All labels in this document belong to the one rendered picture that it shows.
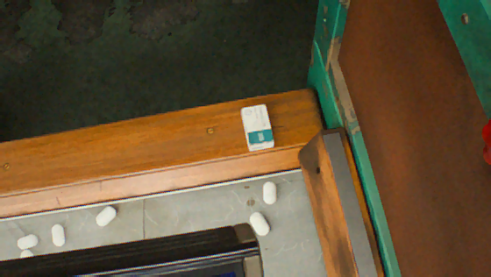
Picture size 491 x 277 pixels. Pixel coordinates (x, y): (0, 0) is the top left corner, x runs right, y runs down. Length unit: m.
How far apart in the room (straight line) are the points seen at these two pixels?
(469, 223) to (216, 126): 0.48
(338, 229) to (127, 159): 0.32
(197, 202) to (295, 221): 0.14
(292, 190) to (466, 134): 0.44
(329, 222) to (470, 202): 0.31
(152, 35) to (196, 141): 1.09
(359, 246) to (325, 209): 0.07
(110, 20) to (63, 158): 1.15
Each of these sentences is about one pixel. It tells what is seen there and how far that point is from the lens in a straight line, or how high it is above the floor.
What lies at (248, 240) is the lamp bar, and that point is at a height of 1.11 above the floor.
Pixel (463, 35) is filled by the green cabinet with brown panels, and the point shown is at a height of 1.23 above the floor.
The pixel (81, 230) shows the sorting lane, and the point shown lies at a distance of 0.89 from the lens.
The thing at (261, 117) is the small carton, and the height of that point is 0.78.
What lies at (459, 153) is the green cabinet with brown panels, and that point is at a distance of 0.51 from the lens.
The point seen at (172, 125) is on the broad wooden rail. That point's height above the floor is 0.76.
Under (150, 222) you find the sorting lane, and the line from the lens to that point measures 0.88.
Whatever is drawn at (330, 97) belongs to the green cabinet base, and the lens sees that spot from 0.86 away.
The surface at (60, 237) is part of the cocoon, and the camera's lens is 0.88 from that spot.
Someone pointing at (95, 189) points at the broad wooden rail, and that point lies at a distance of 0.89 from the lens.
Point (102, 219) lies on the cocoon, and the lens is 0.87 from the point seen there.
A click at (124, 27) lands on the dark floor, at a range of 1.99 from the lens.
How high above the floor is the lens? 1.56
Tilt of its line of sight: 63 degrees down
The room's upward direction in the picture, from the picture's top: straight up
